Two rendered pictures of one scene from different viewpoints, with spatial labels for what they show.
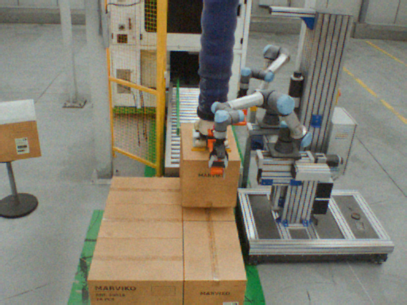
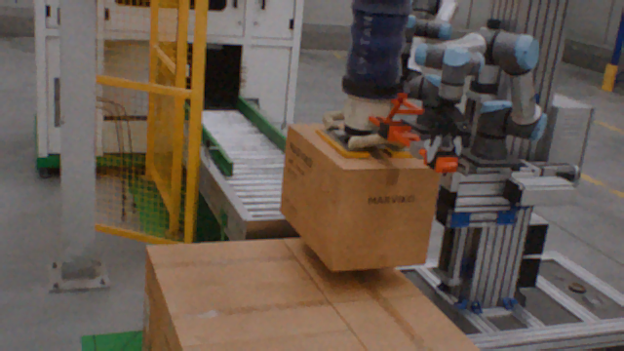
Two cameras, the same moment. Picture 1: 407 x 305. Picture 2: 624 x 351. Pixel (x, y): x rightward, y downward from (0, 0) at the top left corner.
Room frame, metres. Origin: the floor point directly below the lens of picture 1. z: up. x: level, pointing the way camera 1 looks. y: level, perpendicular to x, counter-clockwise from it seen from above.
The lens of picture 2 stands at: (0.08, 0.96, 1.84)
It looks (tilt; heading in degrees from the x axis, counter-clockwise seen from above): 18 degrees down; 343
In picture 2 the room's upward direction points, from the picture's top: 6 degrees clockwise
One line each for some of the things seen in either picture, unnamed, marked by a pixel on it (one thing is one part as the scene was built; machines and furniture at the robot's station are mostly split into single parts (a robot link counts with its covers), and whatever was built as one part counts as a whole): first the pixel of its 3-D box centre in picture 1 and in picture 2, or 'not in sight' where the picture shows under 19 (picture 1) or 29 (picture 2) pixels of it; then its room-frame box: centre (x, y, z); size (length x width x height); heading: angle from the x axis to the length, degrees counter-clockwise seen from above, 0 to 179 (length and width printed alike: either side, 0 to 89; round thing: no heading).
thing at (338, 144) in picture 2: (197, 137); (341, 138); (2.71, 0.05, 1.10); 0.34 x 0.10 x 0.05; 4
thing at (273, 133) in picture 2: not in sight; (274, 129); (4.65, -0.15, 0.60); 1.60 x 0.10 x 0.09; 5
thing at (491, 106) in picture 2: (288, 129); (496, 116); (2.71, -0.61, 1.20); 0.13 x 0.12 x 0.14; 39
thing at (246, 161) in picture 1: (248, 148); not in sight; (3.72, -0.46, 0.50); 0.07 x 0.07 x 1.00; 5
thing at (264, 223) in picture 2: (203, 169); (317, 221); (3.11, -0.02, 0.58); 0.70 x 0.03 x 0.06; 95
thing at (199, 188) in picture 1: (207, 163); (354, 191); (2.72, -0.03, 0.87); 0.60 x 0.40 x 0.40; 6
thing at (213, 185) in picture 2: (169, 121); (196, 161); (4.24, 0.41, 0.50); 2.31 x 0.05 x 0.19; 5
